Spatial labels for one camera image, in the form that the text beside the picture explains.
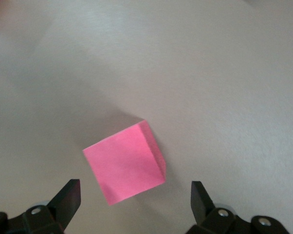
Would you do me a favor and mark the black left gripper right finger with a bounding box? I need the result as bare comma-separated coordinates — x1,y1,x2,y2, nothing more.
186,180,290,234

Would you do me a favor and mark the brown paper table cover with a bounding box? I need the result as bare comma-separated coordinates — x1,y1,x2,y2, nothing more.
0,0,293,234

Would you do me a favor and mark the red foam cube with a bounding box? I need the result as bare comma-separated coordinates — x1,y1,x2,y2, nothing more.
82,119,167,207

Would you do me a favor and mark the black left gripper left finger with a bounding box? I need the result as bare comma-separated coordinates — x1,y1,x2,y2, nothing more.
0,179,82,234

